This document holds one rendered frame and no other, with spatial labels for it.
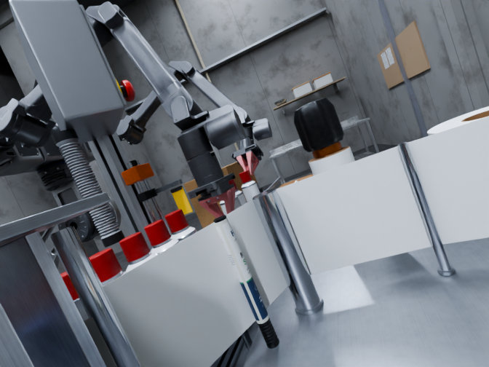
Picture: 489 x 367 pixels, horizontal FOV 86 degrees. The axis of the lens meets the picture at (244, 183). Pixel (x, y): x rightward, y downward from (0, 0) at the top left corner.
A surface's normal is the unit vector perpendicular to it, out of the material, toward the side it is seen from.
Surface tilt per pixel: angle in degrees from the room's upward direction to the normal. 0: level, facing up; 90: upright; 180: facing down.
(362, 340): 0
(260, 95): 90
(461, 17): 90
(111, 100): 90
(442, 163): 90
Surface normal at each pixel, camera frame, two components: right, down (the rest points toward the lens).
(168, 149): -0.16, 0.16
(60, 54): 0.53, -0.13
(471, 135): -0.41, 0.26
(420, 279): -0.38, -0.92
